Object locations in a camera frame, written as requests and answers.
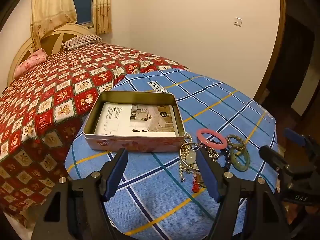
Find pink metal tin box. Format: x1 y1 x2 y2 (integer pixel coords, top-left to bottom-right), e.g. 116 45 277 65
83 91 186 153

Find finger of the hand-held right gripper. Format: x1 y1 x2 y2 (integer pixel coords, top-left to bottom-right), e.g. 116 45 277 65
284 128 320 160
259 145 304 180

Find pearl necklace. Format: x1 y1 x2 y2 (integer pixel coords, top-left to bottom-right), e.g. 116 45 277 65
179 133 221 182

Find wooden door frame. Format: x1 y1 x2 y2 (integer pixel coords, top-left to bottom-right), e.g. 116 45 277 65
252 0 287 103

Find pale jade pendant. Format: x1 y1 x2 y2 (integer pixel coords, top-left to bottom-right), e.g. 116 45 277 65
186 150 197 164

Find dark bead bracelet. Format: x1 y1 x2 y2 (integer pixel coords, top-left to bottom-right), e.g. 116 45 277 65
220 148 235 173

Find narrow beige patterned curtain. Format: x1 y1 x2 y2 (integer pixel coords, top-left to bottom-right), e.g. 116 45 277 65
92 0 112 35

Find pink floral pillow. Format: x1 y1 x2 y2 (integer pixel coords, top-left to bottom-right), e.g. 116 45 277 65
14 49 48 78

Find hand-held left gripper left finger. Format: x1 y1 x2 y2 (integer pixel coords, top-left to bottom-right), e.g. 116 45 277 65
31 148 129 240

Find cream wooden headboard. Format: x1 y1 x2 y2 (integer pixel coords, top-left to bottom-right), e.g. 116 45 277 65
7 22 97 88

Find striped pillow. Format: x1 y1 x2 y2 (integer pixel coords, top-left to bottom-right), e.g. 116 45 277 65
62 35 103 50

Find green jade bangle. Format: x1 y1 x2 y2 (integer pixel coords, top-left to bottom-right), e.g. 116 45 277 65
229 148 251 172

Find wide beige patterned curtain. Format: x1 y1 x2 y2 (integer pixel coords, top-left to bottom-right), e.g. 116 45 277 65
30 0 78 51

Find pink bangle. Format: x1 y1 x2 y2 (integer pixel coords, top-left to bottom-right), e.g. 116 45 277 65
197 128 227 148

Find red bead charm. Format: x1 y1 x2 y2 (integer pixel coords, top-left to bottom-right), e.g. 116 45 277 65
191 174 207 193

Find thin silver bangle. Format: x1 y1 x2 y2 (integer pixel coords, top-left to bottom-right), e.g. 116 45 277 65
179 142 201 173

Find printed paper leaflet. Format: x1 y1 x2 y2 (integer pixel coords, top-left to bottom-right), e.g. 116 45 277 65
94 102 183 137

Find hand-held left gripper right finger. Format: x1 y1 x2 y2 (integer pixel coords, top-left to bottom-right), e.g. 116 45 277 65
196 148 292 240

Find red printed bedspread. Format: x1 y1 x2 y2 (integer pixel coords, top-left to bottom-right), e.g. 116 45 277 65
0 42 190 228

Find brown bead bracelet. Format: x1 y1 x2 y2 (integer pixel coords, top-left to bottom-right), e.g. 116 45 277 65
225 134 247 153

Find window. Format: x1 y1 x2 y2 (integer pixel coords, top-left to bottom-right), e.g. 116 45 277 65
72 0 97 28

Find blue plaid cloth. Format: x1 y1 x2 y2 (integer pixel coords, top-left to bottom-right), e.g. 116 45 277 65
64 69 279 240

